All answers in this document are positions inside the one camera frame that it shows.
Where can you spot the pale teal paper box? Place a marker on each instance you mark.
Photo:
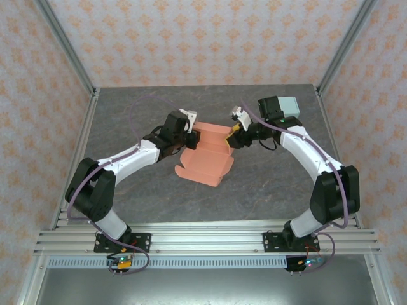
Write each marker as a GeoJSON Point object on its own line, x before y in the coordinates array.
{"type": "Point", "coordinates": [289, 106]}

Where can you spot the salmon pink paper box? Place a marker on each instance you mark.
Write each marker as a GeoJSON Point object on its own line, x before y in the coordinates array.
{"type": "Point", "coordinates": [203, 162]}

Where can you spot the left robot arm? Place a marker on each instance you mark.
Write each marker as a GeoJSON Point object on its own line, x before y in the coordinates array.
{"type": "Point", "coordinates": [133, 155]}

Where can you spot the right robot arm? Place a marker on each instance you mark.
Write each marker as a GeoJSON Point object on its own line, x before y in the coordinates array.
{"type": "Point", "coordinates": [299, 146]}

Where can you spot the narrow aluminium table edge beam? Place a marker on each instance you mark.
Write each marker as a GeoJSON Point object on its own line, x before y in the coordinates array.
{"type": "Point", "coordinates": [206, 226]}

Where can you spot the grey metal shelf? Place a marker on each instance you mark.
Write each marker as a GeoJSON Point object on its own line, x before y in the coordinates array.
{"type": "Point", "coordinates": [203, 286]}

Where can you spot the aluminium right side rail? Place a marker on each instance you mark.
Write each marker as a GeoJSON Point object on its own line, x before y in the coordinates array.
{"type": "Point", "coordinates": [330, 133]}

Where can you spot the aluminium rail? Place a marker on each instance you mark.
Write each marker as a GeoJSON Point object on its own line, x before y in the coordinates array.
{"type": "Point", "coordinates": [330, 133]}
{"type": "Point", "coordinates": [81, 149]}

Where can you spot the aluminium left side rail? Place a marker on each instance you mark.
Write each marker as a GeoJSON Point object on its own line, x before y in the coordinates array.
{"type": "Point", "coordinates": [81, 149]}

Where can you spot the aluminium right corner post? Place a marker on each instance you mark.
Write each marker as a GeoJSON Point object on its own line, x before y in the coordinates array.
{"type": "Point", "coordinates": [347, 44]}

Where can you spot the aluminium corner post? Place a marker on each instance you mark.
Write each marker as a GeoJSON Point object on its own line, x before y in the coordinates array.
{"type": "Point", "coordinates": [66, 44]}
{"type": "Point", "coordinates": [347, 44]}

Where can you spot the wide aluminium frame beam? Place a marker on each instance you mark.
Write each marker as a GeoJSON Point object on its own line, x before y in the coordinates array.
{"type": "Point", "coordinates": [206, 241]}

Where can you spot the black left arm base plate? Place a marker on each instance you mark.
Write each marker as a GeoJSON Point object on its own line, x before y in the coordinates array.
{"type": "Point", "coordinates": [143, 243]}

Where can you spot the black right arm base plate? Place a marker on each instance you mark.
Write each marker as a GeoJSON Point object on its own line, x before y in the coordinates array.
{"type": "Point", "coordinates": [270, 243]}

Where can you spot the aluminium left corner post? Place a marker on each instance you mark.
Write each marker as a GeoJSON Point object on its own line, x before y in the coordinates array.
{"type": "Point", "coordinates": [66, 44]}

